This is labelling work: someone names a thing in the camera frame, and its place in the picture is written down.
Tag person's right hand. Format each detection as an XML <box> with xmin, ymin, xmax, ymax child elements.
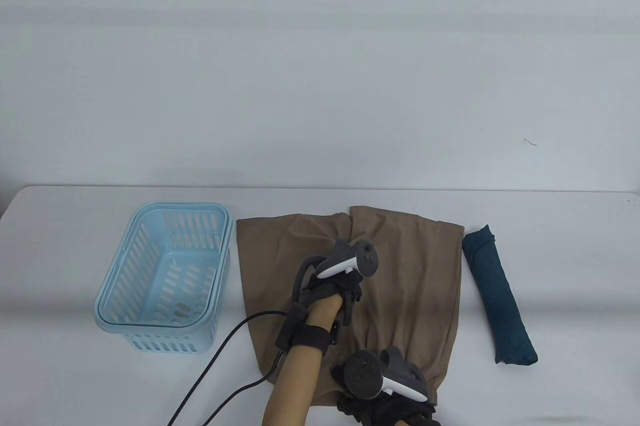
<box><xmin>330</xmin><ymin>364</ymin><xmax>438</xmax><ymax>426</ymax></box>

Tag person's left hand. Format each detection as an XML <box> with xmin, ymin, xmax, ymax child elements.
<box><xmin>291</xmin><ymin>255</ymin><xmax>364</xmax><ymax>330</ymax></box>

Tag brown cloth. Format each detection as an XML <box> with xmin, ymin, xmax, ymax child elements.
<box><xmin>234</xmin><ymin>205</ymin><xmax>466</xmax><ymax>408</ymax></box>

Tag teal shorts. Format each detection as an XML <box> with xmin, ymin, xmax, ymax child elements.
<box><xmin>461</xmin><ymin>225</ymin><xmax>539</xmax><ymax>366</ymax></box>

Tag person's left forearm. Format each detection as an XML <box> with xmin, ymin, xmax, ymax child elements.
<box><xmin>260</xmin><ymin>294</ymin><xmax>346</xmax><ymax>426</ymax></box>

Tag grey white left controller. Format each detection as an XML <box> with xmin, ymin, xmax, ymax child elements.
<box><xmin>315</xmin><ymin>237</ymin><xmax>380</xmax><ymax>280</ymax></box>

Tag light blue plastic basket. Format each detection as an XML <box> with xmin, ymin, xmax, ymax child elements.
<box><xmin>93</xmin><ymin>201</ymin><xmax>234</xmax><ymax>354</ymax></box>

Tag black left wrist strap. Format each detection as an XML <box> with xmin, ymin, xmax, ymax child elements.
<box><xmin>287</xmin><ymin>325</ymin><xmax>337</xmax><ymax>355</ymax></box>

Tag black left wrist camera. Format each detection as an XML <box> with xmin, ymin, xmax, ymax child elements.
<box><xmin>275</xmin><ymin>303</ymin><xmax>310</xmax><ymax>350</ymax></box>

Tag black cable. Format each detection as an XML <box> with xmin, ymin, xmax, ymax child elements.
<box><xmin>167</xmin><ymin>312</ymin><xmax>292</xmax><ymax>426</ymax></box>

